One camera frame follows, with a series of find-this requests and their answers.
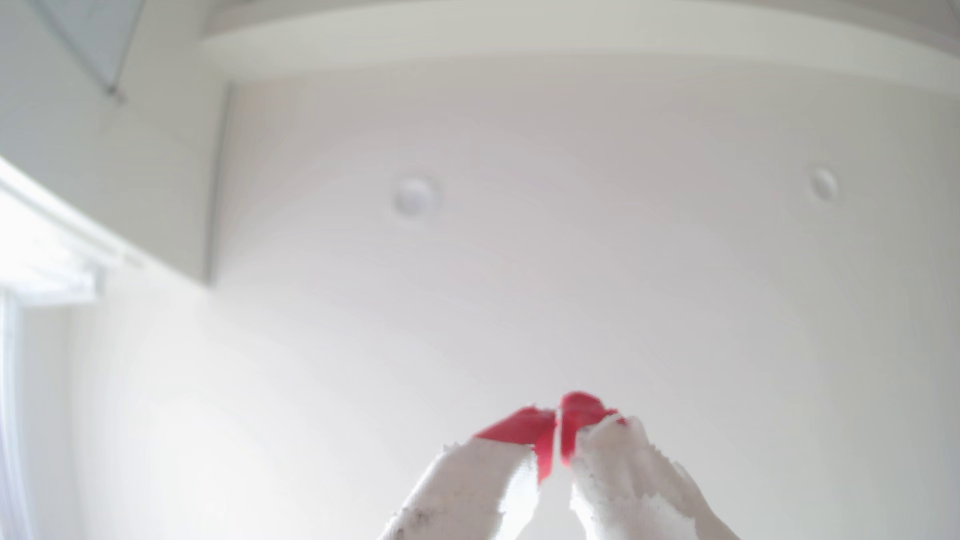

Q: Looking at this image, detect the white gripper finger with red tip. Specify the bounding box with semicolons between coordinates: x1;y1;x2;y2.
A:
378;406;558;540
560;390;741;540

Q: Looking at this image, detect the round white ceiling light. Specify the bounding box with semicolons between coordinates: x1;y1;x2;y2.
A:
809;166;840;203
393;175;439;219

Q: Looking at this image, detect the white window frame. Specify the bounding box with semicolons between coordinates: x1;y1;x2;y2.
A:
0;156;145;540

